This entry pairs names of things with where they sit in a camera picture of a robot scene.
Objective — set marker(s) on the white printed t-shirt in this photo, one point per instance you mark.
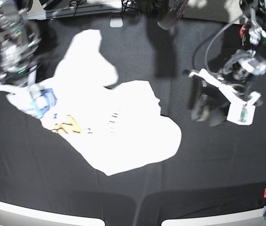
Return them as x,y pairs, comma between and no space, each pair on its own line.
115,127

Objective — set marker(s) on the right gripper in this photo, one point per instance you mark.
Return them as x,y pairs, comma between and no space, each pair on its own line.
17,71

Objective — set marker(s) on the grey camera mount base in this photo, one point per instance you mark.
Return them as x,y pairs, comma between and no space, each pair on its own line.
116,21

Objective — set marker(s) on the black table cloth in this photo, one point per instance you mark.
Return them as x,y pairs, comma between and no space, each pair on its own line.
217,170

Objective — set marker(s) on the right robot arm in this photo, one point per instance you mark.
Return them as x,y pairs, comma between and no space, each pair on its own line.
19,40

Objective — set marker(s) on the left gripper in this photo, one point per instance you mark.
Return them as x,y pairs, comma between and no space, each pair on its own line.
239,71

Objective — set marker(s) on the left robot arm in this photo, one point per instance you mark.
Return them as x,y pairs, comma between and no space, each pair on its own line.
253,37

